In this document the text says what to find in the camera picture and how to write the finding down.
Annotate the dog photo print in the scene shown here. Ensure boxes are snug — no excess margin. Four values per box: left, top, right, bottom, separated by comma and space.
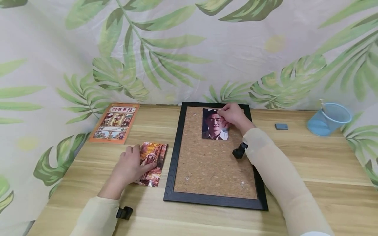
134, 141, 169, 187

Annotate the portrait photo print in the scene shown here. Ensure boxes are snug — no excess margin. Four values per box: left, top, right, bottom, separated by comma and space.
201, 108, 230, 141

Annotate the person's right forearm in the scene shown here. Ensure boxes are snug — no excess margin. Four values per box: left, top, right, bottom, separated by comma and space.
242, 127, 335, 236

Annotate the person's left hand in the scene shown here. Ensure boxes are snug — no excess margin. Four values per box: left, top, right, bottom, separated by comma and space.
98, 144, 157, 201

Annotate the person's left forearm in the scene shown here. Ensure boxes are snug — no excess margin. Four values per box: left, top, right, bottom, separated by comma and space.
70, 196, 121, 236

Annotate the person's right hand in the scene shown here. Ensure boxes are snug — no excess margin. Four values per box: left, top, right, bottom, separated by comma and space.
217, 103, 256, 135

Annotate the orange picture book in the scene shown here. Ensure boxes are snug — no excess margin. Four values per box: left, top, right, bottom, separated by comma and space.
88, 102, 141, 145

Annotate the black wrist band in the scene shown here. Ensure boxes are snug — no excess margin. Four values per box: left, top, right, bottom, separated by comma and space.
232, 141, 249, 160
116, 206, 134, 221

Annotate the black framed cork board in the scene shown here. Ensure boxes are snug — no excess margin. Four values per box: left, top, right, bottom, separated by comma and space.
163, 101, 269, 211

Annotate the blue mesh cup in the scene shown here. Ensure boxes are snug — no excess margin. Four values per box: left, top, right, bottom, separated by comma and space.
307, 102, 353, 137

